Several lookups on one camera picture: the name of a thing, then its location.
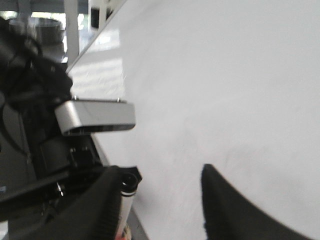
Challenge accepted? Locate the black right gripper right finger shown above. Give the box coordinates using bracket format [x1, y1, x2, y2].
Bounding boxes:
[201, 163, 315, 240]

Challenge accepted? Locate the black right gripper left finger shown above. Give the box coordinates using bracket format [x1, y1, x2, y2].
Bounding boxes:
[14, 166, 123, 240]

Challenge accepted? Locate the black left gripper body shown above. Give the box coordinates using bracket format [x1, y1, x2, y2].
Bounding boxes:
[0, 104, 143, 223]

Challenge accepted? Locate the white whiteboard marker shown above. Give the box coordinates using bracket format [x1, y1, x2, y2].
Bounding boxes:
[115, 173, 138, 240]

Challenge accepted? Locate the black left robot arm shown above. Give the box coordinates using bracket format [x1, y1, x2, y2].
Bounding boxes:
[0, 19, 136, 221]

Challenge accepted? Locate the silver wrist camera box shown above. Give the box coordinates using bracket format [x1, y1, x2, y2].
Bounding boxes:
[54, 99, 136, 136]

